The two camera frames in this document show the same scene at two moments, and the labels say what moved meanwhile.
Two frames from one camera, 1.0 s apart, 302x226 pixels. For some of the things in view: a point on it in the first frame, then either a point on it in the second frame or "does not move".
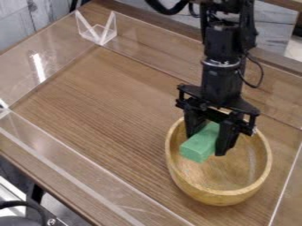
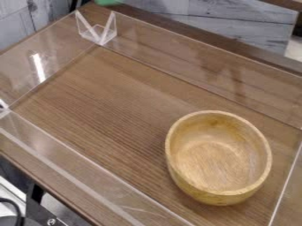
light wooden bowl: x=222 y=179 does not move
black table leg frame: x=35 y=197 does not move
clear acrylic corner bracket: x=96 y=33 does not move
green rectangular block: x=199 y=146 → x=107 y=3
